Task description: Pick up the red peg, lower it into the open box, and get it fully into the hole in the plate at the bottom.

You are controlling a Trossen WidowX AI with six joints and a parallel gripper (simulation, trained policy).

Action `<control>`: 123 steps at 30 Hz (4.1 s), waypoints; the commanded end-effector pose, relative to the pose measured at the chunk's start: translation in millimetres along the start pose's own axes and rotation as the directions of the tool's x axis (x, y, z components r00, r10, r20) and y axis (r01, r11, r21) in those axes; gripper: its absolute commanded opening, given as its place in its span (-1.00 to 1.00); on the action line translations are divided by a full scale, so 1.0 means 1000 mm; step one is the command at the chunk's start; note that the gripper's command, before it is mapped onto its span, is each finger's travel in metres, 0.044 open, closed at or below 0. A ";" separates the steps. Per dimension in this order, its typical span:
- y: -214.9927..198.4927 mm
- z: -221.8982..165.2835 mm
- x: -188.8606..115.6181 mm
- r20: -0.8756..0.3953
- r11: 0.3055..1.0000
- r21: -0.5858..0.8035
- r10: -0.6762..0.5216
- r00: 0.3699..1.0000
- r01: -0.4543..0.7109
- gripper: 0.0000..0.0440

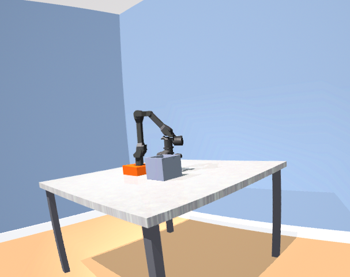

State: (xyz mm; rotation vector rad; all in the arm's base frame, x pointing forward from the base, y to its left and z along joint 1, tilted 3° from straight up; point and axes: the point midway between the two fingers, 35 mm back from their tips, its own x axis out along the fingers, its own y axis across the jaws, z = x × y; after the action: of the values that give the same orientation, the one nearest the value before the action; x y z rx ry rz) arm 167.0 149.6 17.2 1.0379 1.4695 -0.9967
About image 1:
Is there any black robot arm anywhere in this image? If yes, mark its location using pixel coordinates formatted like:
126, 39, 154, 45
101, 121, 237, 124
133, 110, 183, 166

